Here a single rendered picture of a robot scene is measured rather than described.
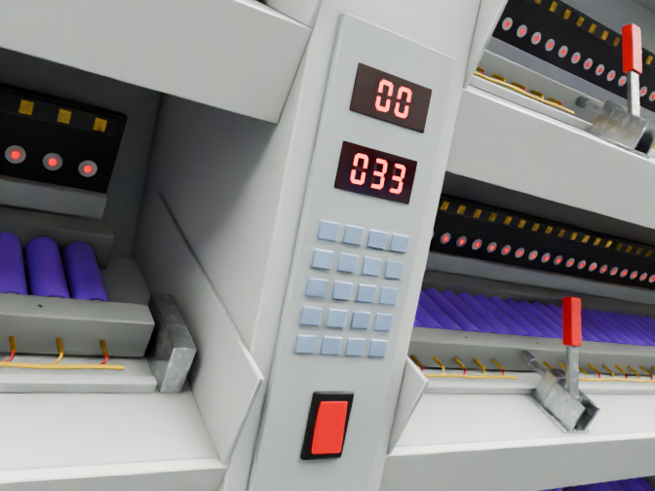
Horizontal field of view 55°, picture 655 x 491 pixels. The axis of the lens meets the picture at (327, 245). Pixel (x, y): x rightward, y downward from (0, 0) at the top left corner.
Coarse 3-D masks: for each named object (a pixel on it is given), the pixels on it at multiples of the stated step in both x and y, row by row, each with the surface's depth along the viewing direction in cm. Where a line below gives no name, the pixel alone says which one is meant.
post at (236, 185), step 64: (384, 0) 29; (448, 0) 31; (320, 64) 28; (192, 128) 38; (256, 128) 31; (448, 128) 33; (192, 192) 37; (256, 192) 30; (256, 256) 29; (256, 320) 28; (384, 448) 34
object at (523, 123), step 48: (528, 0) 56; (480, 48) 32; (528, 48) 59; (576, 48) 62; (624, 48) 45; (480, 96) 34; (528, 96) 46; (576, 96) 48; (624, 96) 68; (480, 144) 35; (528, 144) 37; (576, 144) 39; (624, 144) 43; (528, 192) 39; (576, 192) 41; (624, 192) 43
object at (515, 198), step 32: (576, 0) 66; (608, 0) 69; (0, 64) 39; (32, 64) 40; (64, 96) 41; (96, 96) 42; (128, 96) 43; (128, 128) 43; (128, 160) 44; (128, 192) 44; (448, 192) 60; (480, 192) 63; (512, 192) 65; (128, 224) 44; (576, 224) 72; (608, 224) 75; (128, 256) 45
